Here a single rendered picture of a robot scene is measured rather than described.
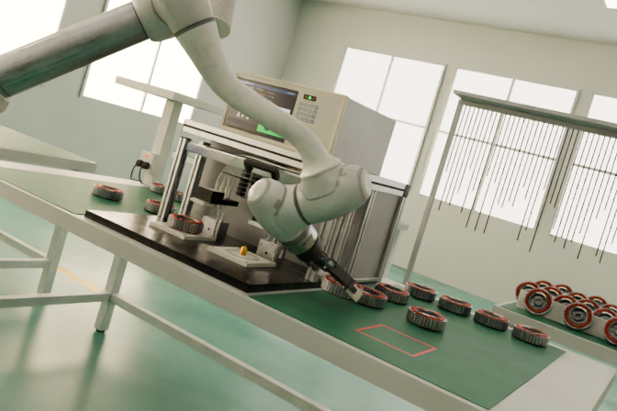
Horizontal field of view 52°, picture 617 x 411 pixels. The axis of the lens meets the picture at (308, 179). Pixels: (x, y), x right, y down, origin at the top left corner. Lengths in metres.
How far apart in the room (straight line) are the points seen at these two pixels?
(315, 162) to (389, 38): 7.76
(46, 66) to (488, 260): 7.02
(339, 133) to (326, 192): 0.54
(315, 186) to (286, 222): 0.12
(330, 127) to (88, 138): 5.77
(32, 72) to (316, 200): 0.75
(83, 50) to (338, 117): 0.74
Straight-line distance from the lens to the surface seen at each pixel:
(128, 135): 7.86
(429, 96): 8.68
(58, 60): 1.67
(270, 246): 1.98
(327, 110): 1.94
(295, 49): 9.84
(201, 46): 1.47
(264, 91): 2.08
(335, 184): 1.41
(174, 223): 1.99
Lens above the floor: 1.13
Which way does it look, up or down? 3 degrees down
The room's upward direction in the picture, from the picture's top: 17 degrees clockwise
